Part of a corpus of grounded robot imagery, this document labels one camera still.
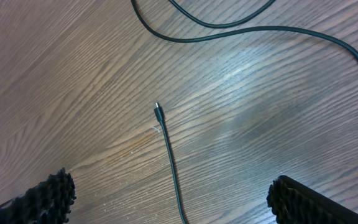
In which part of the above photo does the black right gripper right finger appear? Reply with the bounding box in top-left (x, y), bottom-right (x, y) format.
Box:
top-left (267, 175), bottom-right (358, 224)

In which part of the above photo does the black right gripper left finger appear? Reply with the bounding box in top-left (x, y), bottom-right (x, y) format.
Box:
top-left (0, 169), bottom-right (76, 224)

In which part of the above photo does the black USB charging cable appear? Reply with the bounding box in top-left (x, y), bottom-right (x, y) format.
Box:
top-left (130, 0), bottom-right (358, 224)

